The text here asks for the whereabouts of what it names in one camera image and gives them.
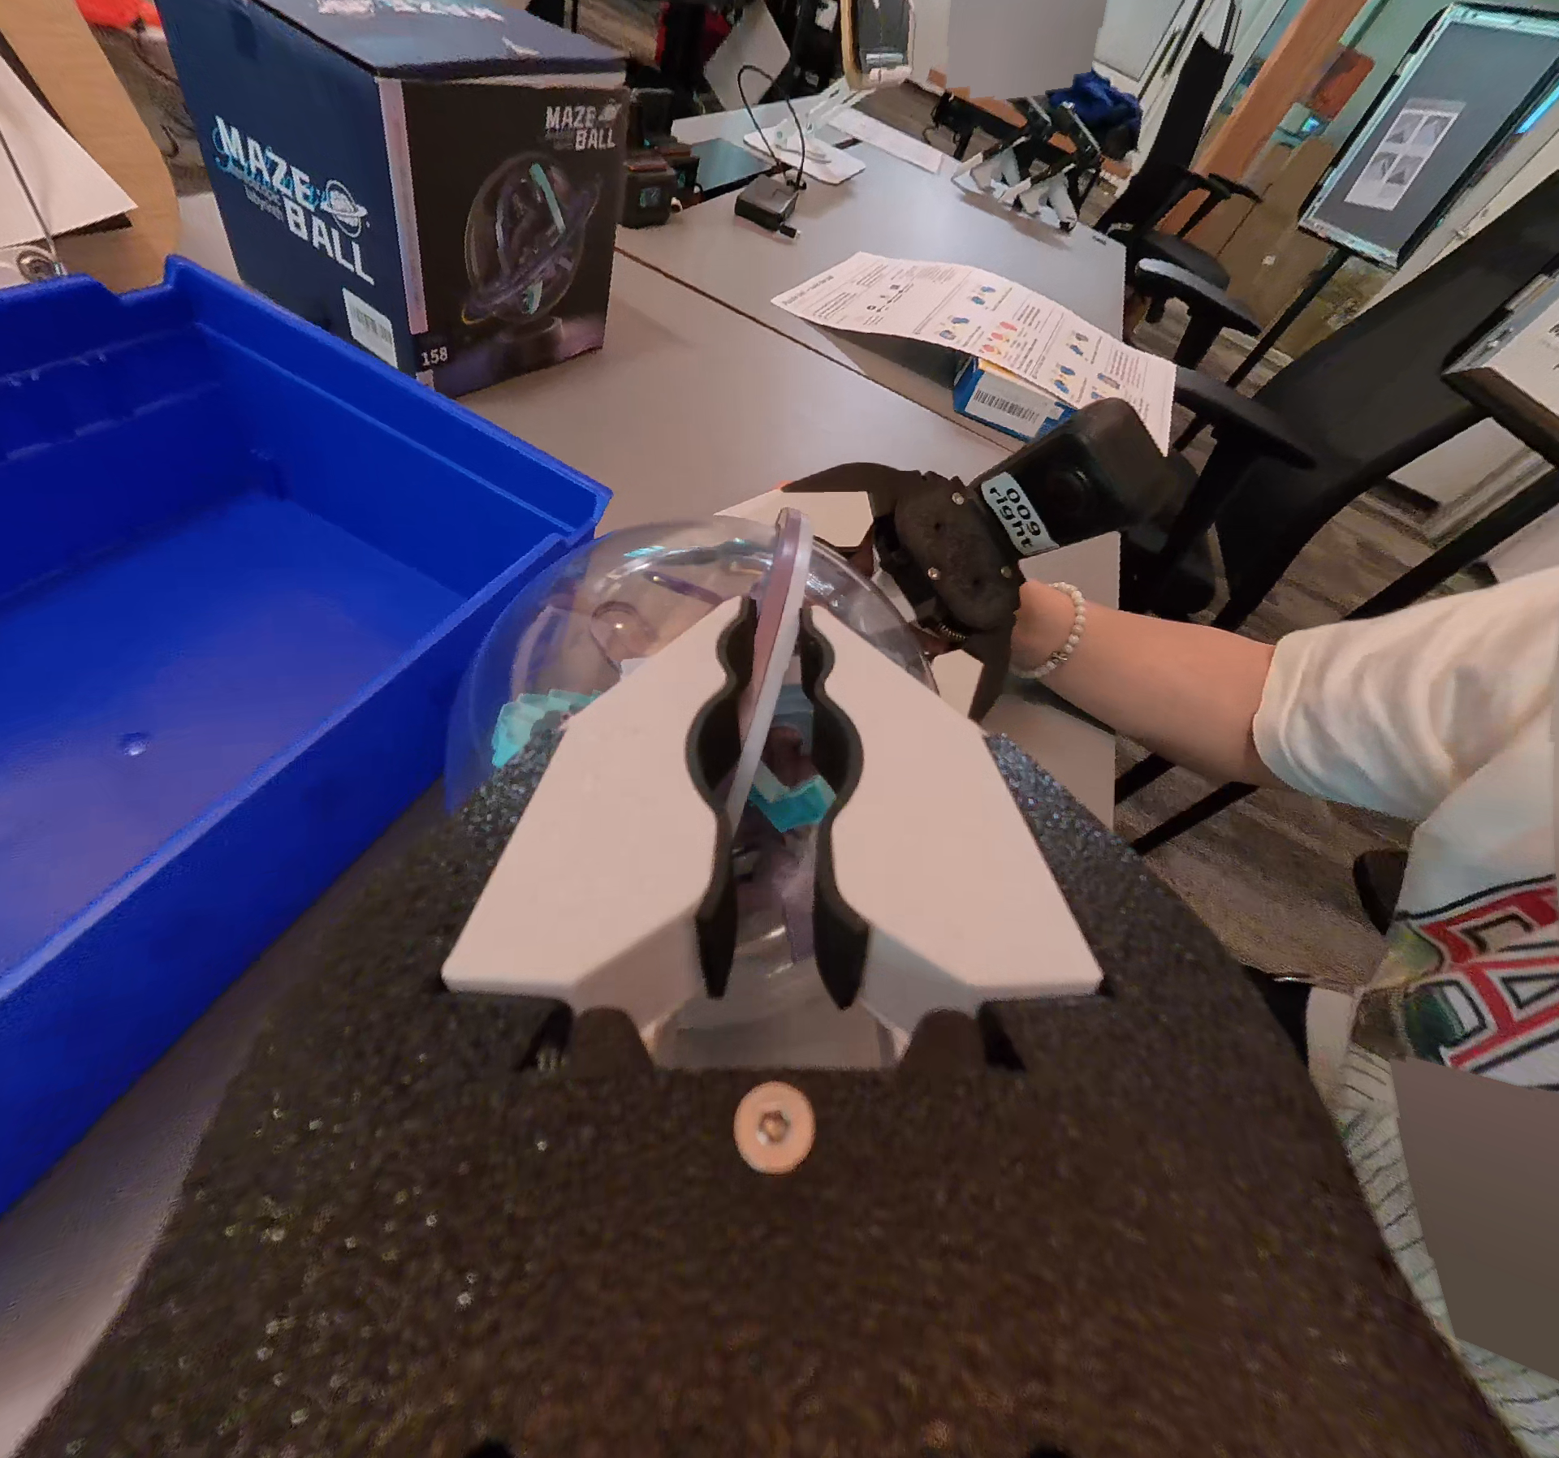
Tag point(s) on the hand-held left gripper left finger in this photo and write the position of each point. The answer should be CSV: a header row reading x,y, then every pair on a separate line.
x,y
584,874

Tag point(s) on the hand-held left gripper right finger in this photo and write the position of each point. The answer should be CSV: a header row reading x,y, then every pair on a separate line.
x,y
963,874

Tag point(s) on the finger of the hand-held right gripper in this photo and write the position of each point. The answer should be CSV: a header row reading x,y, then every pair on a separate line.
x,y
841,527

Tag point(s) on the clear plastic maze ball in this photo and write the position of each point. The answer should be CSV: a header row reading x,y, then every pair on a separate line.
x,y
609,630

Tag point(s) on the person's right hand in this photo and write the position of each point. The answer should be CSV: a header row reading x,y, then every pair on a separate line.
x,y
1038,630

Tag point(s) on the small blue box with leaflet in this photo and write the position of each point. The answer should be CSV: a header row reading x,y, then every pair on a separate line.
x,y
974,314

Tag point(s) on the black power adapter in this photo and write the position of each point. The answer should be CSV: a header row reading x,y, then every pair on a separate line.
x,y
766,207

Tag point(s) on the white stand base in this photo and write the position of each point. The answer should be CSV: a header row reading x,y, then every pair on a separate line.
x,y
811,162

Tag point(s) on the black battery box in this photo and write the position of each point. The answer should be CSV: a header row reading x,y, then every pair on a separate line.
x,y
657,185

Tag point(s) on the blue plastic bin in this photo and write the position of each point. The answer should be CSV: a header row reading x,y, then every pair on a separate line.
x,y
244,655

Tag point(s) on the black office chair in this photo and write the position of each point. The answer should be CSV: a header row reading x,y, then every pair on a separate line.
x,y
1376,410
1181,204

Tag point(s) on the person's white sleeve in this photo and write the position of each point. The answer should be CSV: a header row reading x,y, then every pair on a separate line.
x,y
1401,690

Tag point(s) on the person's printed white shirt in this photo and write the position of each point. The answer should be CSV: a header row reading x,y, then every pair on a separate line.
x,y
1461,958

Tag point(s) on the framed sign on black easel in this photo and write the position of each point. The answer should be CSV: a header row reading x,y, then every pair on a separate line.
x,y
1504,380

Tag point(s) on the grey pinboard on stand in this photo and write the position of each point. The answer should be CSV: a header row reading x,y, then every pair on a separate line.
x,y
1424,130

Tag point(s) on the dark printed cardboard box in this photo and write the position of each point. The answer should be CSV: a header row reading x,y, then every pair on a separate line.
x,y
304,180

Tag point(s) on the printed instruction sheet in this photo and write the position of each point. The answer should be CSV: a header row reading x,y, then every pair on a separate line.
x,y
49,180

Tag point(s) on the instruction sheet on board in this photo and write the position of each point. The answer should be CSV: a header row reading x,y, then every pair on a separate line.
x,y
74,45

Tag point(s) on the wooden post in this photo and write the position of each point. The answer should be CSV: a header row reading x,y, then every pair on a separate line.
x,y
1328,22

